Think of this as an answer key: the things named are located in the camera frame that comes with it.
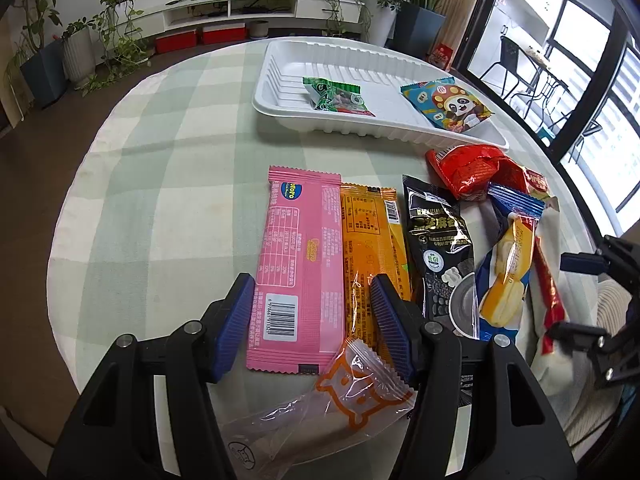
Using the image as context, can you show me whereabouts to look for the pink wafer bar packet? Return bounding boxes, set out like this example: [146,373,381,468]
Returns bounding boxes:
[246,166,346,375]

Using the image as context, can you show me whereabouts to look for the blue panda snack bag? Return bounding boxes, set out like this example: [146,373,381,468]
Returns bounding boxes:
[400,77,492,133]

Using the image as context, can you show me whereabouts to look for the green candy packet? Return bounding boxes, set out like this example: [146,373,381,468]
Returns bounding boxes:
[303,77,374,116]

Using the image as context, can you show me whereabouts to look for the clear orange bear packet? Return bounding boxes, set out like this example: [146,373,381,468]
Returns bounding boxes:
[220,338,416,479]

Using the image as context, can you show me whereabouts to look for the black sesame snack packet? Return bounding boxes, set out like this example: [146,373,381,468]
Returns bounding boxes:
[402,176,480,339]

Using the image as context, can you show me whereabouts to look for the orange snack bar packet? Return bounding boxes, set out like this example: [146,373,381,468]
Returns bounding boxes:
[341,183,411,363]

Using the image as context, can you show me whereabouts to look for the blue yellow cookie packet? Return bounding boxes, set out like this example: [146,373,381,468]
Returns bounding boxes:
[475,183,544,341]

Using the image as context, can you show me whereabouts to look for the green checked tablecloth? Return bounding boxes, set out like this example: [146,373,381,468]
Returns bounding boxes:
[45,37,609,480]

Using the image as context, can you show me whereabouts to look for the red snack bag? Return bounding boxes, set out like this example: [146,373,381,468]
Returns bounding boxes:
[425,144,509,200]

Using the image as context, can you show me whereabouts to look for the gold red candy packet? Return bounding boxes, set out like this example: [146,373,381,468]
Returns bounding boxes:
[495,159,551,200]

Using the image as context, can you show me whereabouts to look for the white foam tray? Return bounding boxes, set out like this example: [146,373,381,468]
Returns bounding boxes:
[253,37,509,151]

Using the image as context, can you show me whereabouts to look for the red gift bag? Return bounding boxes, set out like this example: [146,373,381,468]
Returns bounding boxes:
[428,42,454,72]

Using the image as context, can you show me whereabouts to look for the left red storage box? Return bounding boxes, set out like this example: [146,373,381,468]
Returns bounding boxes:
[154,29,198,54]

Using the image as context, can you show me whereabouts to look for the red storage box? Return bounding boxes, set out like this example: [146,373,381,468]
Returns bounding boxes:
[154,29,198,54]
[200,23,248,44]

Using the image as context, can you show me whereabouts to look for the right red storage box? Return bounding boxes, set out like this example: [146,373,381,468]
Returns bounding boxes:
[200,23,248,44]

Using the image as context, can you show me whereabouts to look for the black balcony chair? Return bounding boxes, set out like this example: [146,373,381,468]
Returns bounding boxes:
[479,34,574,106]

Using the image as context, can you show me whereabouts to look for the small white round pot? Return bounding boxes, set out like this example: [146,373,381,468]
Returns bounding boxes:
[247,20,269,39]

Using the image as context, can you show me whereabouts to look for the tall plant blue square pot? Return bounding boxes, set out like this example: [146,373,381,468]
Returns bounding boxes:
[393,0,446,58]

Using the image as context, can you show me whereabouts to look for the tall plant dark blue pot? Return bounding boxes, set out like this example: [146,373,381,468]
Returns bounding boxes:
[6,0,68,109]

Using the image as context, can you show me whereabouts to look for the white tv console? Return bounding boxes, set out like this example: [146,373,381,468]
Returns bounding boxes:
[134,0,358,37]

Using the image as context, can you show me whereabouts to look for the trailing ivy plant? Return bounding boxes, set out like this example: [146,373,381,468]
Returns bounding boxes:
[82,0,149,96]

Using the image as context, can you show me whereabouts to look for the plant in white ribbed pot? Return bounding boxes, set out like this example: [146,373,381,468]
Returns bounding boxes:
[62,18,96,90]

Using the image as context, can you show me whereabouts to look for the bushy plant white pot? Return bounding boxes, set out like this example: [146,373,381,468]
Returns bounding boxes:
[360,0,405,47]

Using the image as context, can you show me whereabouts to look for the hanging vine on console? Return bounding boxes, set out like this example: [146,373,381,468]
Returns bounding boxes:
[319,0,374,39]

